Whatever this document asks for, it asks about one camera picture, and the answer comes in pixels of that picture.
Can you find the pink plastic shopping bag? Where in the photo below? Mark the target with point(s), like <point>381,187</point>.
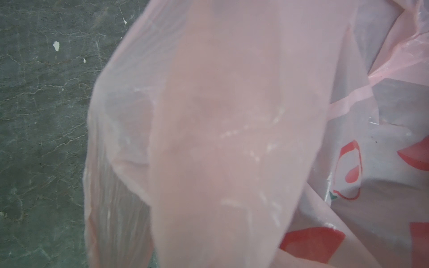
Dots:
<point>262,134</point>

